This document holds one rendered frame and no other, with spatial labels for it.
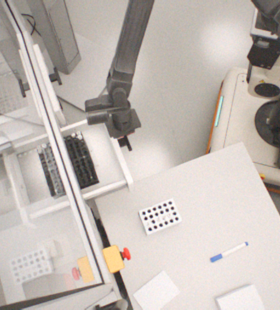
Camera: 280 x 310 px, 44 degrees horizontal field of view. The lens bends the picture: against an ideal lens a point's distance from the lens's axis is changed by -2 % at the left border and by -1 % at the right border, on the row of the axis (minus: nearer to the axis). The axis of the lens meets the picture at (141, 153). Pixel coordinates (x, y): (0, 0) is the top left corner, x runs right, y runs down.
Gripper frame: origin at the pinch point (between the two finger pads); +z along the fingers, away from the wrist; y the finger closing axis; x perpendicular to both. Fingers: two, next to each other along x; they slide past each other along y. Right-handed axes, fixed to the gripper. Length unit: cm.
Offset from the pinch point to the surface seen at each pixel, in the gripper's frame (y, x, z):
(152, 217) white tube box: 0.1, 26.8, 13.3
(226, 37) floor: -99, -79, 88
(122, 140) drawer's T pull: 1.3, 2.7, -1.5
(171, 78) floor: -51, -63, 89
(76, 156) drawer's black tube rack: 17.2, 0.6, 3.1
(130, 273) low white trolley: 13.6, 41.3, 14.1
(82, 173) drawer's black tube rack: 17.0, 7.9, 0.3
